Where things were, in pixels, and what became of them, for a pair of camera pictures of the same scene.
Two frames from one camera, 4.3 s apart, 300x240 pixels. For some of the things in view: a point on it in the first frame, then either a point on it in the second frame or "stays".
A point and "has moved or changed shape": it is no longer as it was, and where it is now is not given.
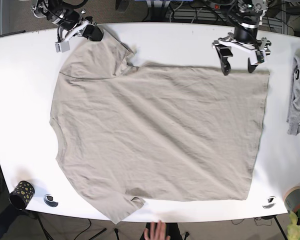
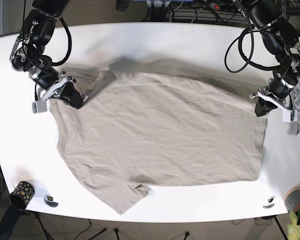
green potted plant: x=299 y=228 stays
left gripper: x=258 y=50 → x=277 y=93
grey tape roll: x=296 y=198 stays
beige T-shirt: x=156 y=132 has moved or changed shape
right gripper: x=64 y=45 → x=73 y=97
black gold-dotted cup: x=22 y=194 stays
